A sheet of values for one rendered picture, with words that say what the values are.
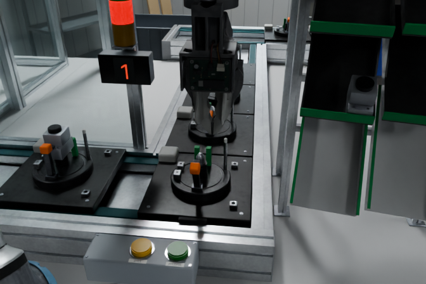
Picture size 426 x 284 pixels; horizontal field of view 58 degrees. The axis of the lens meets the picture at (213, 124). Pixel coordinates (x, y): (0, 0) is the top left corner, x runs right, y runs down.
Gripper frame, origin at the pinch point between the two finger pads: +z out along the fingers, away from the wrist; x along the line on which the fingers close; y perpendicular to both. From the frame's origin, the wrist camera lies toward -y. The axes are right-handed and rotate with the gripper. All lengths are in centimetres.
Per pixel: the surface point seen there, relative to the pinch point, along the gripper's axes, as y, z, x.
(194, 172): -10.9, 17.5, -4.9
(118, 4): -29.4, -12.1, -23.6
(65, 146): -19.3, 18.3, -36.7
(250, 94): -72, 26, 6
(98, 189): -14.0, 26.3, -27.9
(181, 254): 3.0, 26.1, -5.5
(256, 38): -161, 32, 7
